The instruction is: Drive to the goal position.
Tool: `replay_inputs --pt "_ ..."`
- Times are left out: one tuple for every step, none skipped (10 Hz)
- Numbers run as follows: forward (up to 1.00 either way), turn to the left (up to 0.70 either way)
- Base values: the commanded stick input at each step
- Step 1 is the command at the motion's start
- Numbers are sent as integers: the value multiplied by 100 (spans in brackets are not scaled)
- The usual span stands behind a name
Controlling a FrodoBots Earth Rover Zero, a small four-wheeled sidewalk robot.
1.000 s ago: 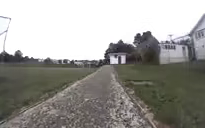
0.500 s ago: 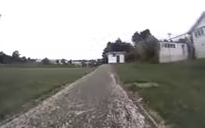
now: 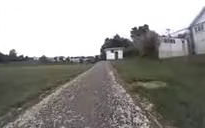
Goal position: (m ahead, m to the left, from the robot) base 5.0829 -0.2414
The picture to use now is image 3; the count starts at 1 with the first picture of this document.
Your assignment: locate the small white building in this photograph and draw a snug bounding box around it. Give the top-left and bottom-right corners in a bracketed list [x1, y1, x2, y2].
[104, 46, 125, 61]

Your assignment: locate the dark green tree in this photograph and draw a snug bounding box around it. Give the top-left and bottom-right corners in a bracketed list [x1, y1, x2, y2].
[100, 33, 135, 60]

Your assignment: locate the distant row of buildings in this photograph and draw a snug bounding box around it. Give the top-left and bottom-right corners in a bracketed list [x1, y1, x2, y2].
[33, 55, 101, 64]

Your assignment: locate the grey gravel path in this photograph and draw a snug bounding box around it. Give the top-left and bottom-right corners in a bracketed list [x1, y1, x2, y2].
[2, 60, 152, 128]

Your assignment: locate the bare brownish tree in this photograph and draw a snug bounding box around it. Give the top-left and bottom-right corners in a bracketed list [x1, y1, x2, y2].
[130, 23, 162, 60]

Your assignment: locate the low white building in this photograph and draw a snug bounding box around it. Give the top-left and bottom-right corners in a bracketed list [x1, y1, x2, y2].
[158, 35, 190, 60]

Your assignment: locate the grass slope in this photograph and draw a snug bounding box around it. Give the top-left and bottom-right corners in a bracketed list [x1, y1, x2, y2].
[109, 53, 205, 128]

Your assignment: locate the green grass field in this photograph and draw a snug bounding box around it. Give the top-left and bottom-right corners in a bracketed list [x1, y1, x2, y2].
[0, 62, 95, 128]

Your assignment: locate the distant row of trees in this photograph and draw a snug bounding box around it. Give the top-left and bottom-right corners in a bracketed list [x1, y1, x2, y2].
[0, 48, 54, 64]

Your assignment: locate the large white building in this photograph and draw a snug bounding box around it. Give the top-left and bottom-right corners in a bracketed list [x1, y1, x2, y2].
[187, 5, 205, 56]

